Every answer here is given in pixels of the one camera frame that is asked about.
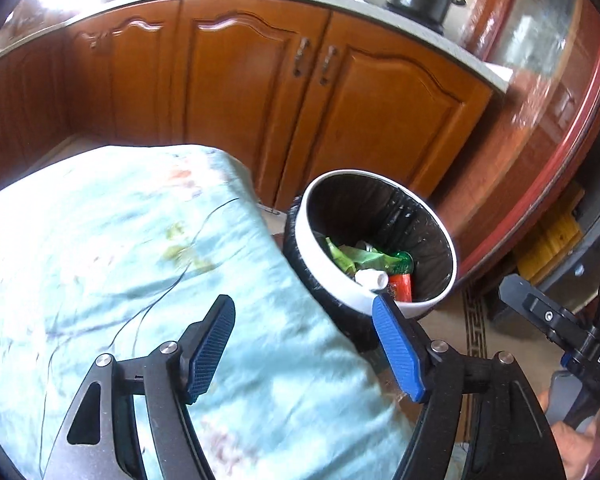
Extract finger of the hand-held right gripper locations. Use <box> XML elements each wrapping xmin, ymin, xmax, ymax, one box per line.
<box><xmin>498</xmin><ymin>274</ymin><xmax>597</xmax><ymax>347</ymax></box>

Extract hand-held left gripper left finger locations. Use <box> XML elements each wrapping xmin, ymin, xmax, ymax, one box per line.
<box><xmin>42</xmin><ymin>294</ymin><xmax>237</xmax><ymax>480</ymax></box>

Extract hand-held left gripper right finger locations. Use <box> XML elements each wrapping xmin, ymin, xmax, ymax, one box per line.
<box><xmin>372</xmin><ymin>294</ymin><xmax>567</xmax><ymax>480</ymax></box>

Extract orange snack wrapper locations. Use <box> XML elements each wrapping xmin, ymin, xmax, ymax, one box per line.
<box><xmin>386</xmin><ymin>272</ymin><xmax>414</xmax><ymax>303</ymax></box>

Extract white bin with black bag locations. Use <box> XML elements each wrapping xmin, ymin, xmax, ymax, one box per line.
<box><xmin>282</xmin><ymin>171</ymin><xmax>458</xmax><ymax>356</ymax></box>

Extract light green wrapper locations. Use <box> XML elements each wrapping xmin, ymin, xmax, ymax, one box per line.
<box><xmin>325</xmin><ymin>237</ymin><xmax>396</xmax><ymax>276</ymax></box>

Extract person's right hand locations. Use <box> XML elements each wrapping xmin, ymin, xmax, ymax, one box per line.
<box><xmin>538</xmin><ymin>391</ymin><xmax>600</xmax><ymax>480</ymax></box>

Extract patterned floor mat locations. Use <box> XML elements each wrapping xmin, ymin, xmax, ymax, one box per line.
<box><xmin>459</xmin><ymin>287</ymin><xmax>502</xmax><ymax>443</ymax></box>

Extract yellow wooden object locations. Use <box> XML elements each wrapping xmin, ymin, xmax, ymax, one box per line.
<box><xmin>514</xmin><ymin>185</ymin><xmax>587</xmax><ymax>282</ymax></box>

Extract light blue floral tablecloth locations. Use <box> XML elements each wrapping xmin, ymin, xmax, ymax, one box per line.
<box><xmin>0</xmin><ymin>144</ymin><xmax>421</xmax><ymax>480</ymax></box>

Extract red wooden glass door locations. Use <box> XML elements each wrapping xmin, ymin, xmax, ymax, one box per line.
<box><xmin>430</xmin><ymin>0</ymin><xmax>600</xmax><ymax>291</ymax></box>

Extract wooden kitchen cabinet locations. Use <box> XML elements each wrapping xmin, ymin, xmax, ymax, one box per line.
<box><xmin>0</xmin><ymin>0</ymin><xmax>496</xmax><ymax>211</ymax></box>

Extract speckled kitchen countertop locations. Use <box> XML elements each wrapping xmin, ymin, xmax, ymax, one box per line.
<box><xmin>0</xmin><ymin>0</ymin><xmax>513</xmax><ymax>93</ymax></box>

